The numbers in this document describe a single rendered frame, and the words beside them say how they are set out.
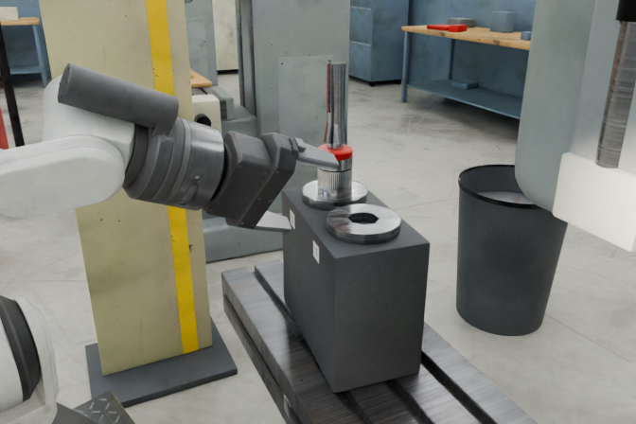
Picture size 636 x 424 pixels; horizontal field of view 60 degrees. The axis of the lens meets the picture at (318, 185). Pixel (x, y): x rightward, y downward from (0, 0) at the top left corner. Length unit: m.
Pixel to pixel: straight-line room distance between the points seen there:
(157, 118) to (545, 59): 0.33
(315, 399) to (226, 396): 1.49
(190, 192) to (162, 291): 1.65
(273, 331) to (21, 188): 0.44
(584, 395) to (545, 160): 2.08
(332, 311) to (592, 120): 0.45
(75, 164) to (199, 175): 0.11
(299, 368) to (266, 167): 0.30
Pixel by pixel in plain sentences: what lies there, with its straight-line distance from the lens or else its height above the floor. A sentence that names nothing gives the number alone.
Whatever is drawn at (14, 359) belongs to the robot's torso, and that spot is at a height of 1.02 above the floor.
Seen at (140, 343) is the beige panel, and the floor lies 0.13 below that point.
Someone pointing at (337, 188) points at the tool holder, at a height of 1.18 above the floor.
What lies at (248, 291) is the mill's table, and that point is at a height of 0.97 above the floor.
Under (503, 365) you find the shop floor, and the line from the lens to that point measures 2.40.
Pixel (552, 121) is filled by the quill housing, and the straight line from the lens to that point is 0.31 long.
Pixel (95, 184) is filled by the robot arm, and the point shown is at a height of 1.28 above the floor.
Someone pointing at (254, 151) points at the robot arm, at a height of 1.27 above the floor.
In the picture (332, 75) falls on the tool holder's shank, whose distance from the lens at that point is 0.70.
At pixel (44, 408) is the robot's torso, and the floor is 0.91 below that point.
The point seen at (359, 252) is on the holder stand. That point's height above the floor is 1.15.
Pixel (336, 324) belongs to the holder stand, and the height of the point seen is 1.07.
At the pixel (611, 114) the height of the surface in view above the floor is 1.39.
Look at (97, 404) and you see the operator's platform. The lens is 1.64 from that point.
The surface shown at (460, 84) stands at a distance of 6.53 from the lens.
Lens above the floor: 1.44
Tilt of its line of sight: 21 degrees down
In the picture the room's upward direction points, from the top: straight up
